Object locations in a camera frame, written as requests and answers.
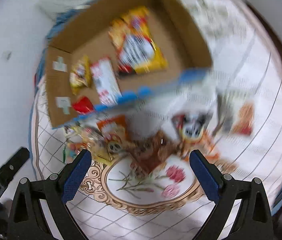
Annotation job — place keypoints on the colourful candy bag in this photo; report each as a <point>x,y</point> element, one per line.
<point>79,138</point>

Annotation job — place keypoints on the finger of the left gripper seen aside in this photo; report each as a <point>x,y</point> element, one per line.
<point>13,165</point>

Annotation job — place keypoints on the black white panda snack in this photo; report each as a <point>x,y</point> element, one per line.
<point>190,126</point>

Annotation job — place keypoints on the orange snack bag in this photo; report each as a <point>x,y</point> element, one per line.
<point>114,131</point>

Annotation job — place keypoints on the yellow black noodle packet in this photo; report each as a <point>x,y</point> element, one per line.
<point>136,51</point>

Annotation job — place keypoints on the brown cardboard box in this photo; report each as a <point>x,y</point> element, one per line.
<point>172,29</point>

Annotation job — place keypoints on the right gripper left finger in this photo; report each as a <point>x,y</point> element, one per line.
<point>27,220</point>

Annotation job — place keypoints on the white floral quilt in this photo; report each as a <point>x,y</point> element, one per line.
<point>118,202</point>

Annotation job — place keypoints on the red white snack packet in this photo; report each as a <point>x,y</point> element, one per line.
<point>105,81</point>

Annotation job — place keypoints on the grey orange snack packet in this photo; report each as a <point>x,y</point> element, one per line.
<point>235,112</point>

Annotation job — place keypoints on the brown snack bag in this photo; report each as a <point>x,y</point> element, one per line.
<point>148,154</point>

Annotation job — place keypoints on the small red snack packet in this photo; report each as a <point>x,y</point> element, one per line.
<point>83,106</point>

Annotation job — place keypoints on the yellow panda snack bag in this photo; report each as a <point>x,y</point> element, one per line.
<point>80,75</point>

